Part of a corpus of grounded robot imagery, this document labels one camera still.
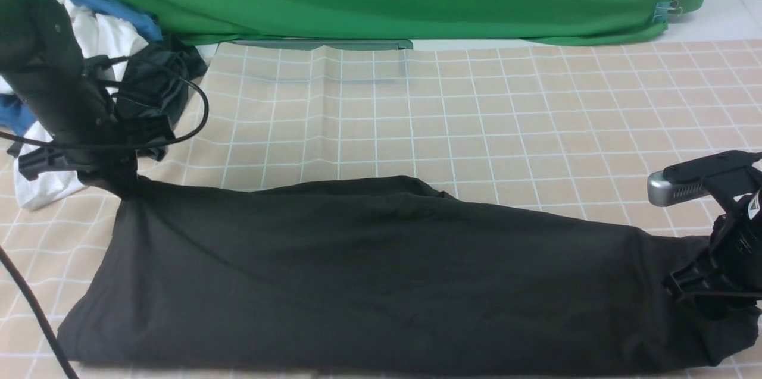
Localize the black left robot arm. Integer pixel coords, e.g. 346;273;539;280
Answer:
1;0;175;198

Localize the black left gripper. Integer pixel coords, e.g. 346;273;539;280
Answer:
17;57;175;198

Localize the blue crumpled garment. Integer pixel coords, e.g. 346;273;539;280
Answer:
1;0;163;136

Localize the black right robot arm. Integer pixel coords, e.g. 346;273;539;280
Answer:
647;149;761;309

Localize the white crumpled shirt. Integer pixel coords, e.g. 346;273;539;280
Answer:
1;0;149;211

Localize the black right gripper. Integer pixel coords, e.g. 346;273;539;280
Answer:
663;192;761;308

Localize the dark gray long-sleeve top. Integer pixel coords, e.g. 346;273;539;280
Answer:
58;176;760;376

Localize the dark teal crumpled garment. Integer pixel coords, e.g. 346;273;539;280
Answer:
111;35;208;127

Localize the blue binder clip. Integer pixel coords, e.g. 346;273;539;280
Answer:
651;0;683;24

